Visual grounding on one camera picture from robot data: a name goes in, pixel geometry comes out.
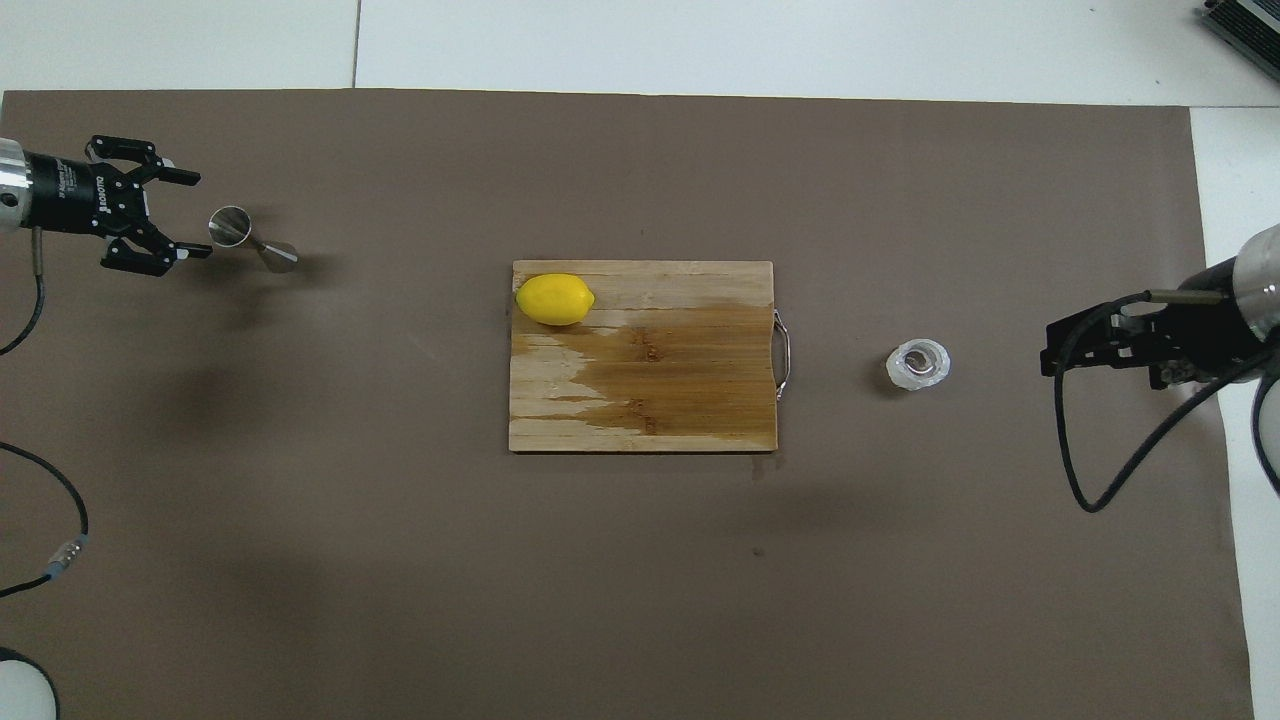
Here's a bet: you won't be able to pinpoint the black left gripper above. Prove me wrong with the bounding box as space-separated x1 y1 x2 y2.
22 135 213 277

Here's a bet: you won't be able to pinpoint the yellow lemon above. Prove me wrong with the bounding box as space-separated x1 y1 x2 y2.
515 273 596 327

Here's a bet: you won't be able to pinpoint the wooden cutting board, metal handle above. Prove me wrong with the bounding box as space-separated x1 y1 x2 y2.
508 260 794 454

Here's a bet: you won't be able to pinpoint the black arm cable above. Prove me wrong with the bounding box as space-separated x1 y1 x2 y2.
0 226 93 601
1050 289 1280 513

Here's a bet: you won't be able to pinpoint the black ribbed metal device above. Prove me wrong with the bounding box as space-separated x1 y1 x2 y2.
1200 0 1280 73

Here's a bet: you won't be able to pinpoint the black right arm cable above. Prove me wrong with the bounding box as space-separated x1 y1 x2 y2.
1050 289 1280 513

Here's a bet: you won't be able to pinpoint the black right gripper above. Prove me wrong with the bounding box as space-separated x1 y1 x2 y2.
1040 258 1251 393

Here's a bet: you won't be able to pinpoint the steel double jigger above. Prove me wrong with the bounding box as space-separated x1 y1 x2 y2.
208 205 299 274

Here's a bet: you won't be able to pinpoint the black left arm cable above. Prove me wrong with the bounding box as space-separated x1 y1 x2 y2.
0 226 93 601

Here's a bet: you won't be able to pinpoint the brown table mat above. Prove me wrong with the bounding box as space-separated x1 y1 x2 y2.
0 88 1256 720

